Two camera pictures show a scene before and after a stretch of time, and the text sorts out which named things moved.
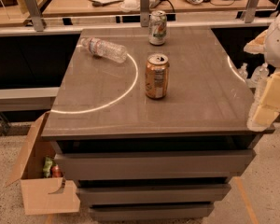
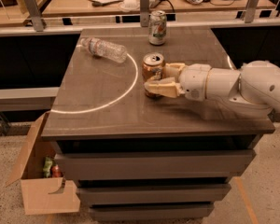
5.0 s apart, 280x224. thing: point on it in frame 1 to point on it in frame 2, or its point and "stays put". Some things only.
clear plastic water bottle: x=105 y=49 stays put
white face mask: x=129 y=5 stays put
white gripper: x=279 y=42 to x=193 y=79
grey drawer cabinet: x=153 y=123 stays put
